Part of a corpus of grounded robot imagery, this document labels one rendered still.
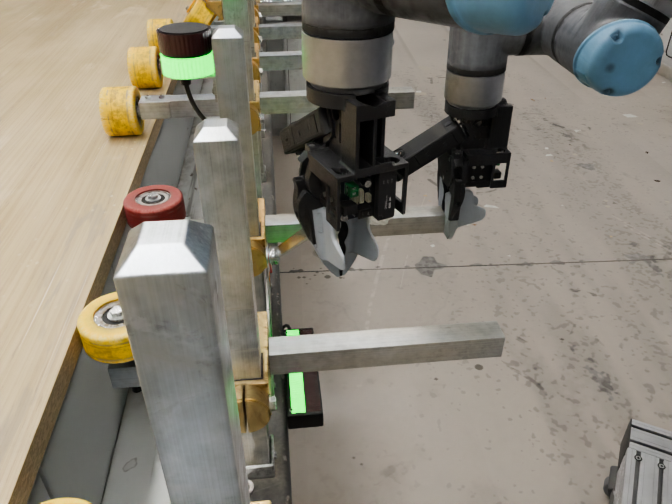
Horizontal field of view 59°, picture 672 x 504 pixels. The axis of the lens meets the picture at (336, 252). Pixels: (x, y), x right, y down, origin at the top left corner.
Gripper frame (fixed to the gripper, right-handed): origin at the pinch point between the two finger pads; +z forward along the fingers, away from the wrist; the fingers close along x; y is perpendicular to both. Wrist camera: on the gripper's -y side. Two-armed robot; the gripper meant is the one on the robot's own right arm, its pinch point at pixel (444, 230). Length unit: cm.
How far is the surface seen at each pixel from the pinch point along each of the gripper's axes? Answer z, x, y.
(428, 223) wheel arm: -2.5, -1.6, -3.0
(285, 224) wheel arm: -4.0, -1.6, -23.8
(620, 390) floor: 84, 38, 70
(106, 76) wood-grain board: -9, 58, -60
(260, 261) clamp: -2.8, -8.6, -27.5
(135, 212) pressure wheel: -8.7, -3.7, -43.4
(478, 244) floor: 83, 119, 53
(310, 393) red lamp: 11.9, -19.1, -22.2
